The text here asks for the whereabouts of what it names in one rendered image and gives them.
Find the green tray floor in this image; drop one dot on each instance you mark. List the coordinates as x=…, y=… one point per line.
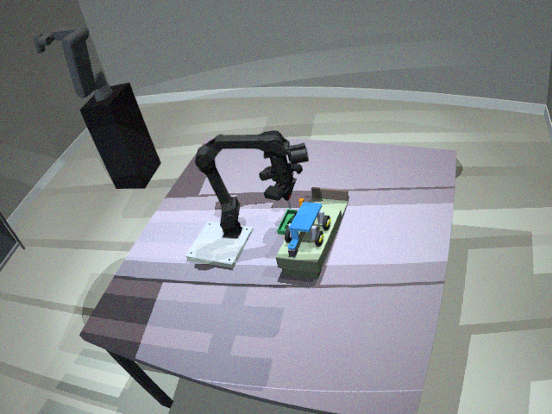
x=288, y=220

